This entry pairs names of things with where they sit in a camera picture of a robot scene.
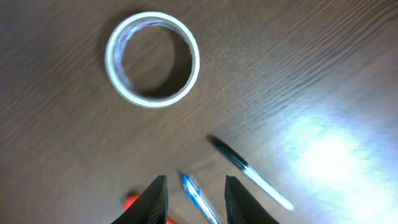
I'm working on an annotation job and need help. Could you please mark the blue ballpoint pen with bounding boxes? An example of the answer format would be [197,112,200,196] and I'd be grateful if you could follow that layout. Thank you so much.
[178,171,221,224]

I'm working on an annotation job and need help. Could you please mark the white tape roll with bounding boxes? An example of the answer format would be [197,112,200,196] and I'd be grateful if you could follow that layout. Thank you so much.
[104,11,200,108]

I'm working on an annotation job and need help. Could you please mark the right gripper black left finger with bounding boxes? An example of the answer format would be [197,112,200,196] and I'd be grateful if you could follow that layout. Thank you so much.
[112,175,169,224]

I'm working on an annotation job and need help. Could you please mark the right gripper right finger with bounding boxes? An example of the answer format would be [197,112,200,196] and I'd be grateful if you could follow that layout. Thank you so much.
[224,175,279,224]

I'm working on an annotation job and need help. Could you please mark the black white marker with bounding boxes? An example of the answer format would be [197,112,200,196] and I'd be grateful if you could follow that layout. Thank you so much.
[206,134,295,211]

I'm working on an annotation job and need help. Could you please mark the orange utility knife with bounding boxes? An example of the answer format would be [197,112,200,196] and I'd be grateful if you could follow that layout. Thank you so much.
[123,193,175,224]

